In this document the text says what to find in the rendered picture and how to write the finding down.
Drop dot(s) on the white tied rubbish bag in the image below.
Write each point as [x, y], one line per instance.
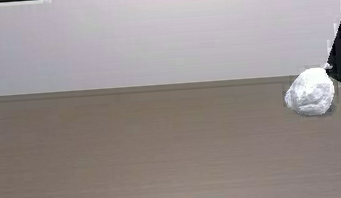
[310, 92]

